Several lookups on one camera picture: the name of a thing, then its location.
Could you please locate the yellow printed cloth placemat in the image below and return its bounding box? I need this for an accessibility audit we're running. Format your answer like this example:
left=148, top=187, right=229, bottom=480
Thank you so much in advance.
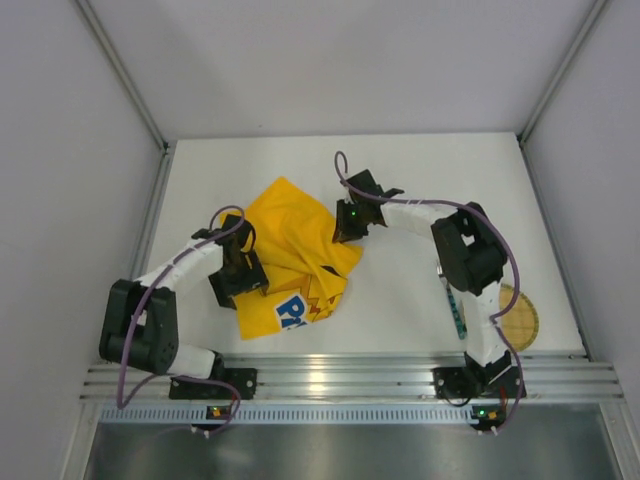
left=235, top=177, right=363, bottom=340

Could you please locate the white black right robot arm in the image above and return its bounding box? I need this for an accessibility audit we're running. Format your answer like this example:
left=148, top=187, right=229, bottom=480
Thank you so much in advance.
left=333, top=170, right=525, bottom=406

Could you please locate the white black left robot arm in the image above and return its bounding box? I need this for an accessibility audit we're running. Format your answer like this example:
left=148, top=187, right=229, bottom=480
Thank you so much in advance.
left=99, top=214, right=269, bottom=379

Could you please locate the round woven yellow plate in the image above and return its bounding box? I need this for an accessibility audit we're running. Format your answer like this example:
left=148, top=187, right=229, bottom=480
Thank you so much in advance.
left=500, top=292, right=540, bottom=353

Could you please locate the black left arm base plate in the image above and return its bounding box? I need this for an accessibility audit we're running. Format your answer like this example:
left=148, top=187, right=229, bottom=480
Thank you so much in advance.
left=168, top=368, right=258, bottom=401

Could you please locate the aluminium frame post left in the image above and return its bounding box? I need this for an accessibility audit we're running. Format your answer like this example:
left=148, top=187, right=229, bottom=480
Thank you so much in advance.
left=74, top=0, right=171, bottom=151

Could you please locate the aluminium frame post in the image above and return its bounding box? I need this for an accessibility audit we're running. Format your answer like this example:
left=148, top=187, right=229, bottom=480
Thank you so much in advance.
left=517, top=0, right=614, bottom=144
left=74, top=0, right=171, bottom=151

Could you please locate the fork with teal handle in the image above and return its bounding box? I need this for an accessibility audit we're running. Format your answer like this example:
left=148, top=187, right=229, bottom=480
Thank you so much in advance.
left=436, top=265, right=467, bottom=340

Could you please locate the aluminium mounting rail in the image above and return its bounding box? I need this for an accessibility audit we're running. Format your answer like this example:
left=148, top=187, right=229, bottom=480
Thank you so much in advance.
left=79, top=352, right=624, bottom=402

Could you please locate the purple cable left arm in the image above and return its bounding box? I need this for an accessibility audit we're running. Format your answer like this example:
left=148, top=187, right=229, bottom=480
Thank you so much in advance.
left=115, top=204, right=257, bottom=436

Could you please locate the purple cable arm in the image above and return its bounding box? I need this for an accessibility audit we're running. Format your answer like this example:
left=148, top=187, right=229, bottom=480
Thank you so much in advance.
left=115, top=204, right=257, bottom=436
left=333, top=150, right=523, bottom=431

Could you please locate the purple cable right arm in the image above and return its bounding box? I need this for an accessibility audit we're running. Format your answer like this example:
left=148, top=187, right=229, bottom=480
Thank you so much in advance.
left=333, top=150, right=523, bottom=431

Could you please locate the slotted grey cable duct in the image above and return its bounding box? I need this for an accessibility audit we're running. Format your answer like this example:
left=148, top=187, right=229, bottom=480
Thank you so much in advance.
left=100, top=404, right=502, bottom=426

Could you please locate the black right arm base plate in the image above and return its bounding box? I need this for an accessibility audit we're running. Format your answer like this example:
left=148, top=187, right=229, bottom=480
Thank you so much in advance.
left=433, top=366, right=526, bottom=403

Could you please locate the aluminium frame post right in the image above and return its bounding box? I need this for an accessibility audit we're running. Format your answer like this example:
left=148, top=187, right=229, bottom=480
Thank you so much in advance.
left=517, top=0, right=614, bottom=144

